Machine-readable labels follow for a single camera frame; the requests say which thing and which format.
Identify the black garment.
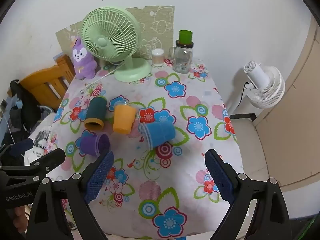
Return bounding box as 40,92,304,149
6,79,42,140

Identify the orange cup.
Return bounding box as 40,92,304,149
112,104,137,134

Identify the purple cup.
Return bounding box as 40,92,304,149
80,130,111,157

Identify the dark clothes pile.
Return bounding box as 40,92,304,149
0,100,34,167

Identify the white standing fan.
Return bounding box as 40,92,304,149
225,60,285,117

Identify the white printed shirt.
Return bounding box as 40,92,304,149
24,124,59,167

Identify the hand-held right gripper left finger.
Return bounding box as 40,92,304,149
26,149,115,240

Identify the blue cup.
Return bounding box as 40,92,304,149
138,120,175,148

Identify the beige cartoon printed board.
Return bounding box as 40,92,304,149
55,5,175,67

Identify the cotton swab container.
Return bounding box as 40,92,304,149
151,49,165,67

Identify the person's left hand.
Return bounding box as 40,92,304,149
7,205,28,234

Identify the dark green cup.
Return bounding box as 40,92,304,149
84,96,107,132

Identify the white fan cable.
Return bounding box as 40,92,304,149
86,65,123,87

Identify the glass jar mug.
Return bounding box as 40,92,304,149
169,40,195,75

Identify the purple plush toy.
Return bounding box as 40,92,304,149
70,36,98,80

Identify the green desk fan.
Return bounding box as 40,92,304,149
81,7,152,82

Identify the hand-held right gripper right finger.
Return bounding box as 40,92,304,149
204,149,293,240

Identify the black fan cable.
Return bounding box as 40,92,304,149
239,81,251,106

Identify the green transparent cup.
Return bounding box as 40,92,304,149
178,30,193,43

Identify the wooden chair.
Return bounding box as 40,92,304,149
19,64,71,110
54,54,76,80

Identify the clear plastic cup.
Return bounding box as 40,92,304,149
108,101,137,113

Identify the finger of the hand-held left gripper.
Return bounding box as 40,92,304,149
0,148,66,183

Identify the beige wooden cabinet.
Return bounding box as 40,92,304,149
255,17,320,188

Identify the floral tablecloth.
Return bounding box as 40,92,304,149
47,57,244,240

